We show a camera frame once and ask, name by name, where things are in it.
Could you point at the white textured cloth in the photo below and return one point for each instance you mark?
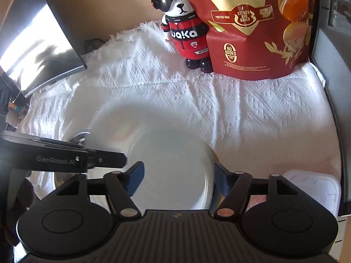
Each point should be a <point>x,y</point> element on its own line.
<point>192,101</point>

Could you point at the bear figurine in red suit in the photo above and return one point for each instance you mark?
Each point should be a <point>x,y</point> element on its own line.
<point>186,38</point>

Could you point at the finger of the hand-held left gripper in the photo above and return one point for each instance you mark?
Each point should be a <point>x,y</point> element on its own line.
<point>109,159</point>
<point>63,143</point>

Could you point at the red snack bag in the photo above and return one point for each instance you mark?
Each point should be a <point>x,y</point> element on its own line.
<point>246,46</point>

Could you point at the black computer monitor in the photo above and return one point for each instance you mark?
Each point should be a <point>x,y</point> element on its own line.
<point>41,46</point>

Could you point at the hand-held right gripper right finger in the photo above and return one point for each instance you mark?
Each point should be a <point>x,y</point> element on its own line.
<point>222,178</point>

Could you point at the white foam tray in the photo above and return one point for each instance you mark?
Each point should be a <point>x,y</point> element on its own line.
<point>315,189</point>

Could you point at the stainless steel bowl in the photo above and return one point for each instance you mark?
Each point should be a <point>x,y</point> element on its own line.
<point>80,136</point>

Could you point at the white gold-rimmed bowl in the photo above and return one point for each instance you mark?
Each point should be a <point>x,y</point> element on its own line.
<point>170,164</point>

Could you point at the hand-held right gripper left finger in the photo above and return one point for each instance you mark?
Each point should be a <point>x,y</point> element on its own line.
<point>135,178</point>

